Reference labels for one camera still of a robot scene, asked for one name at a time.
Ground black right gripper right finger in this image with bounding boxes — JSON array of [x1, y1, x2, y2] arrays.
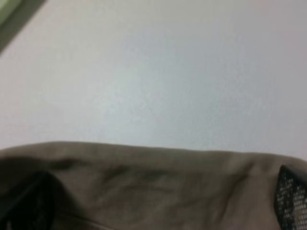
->
[[274, 165, 307, 230]]

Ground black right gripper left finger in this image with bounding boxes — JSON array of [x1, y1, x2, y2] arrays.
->
[[0, 172, 55, 230]]

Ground khaki shorts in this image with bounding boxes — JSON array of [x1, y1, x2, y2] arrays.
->
[[0, 142, 307, 230]]

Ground green plastic tray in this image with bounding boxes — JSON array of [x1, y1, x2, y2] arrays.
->
[[0, 0, 46, 53]]

